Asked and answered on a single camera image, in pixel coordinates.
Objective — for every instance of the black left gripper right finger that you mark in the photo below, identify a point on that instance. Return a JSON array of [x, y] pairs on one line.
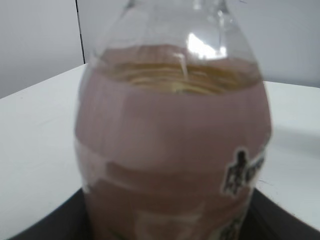
[[265, 220]]

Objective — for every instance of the peach oolong tea bottle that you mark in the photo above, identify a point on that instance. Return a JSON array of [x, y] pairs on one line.
[[172, 124]]

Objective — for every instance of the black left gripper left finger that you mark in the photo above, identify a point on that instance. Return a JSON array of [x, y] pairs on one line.
[[69, 221]]

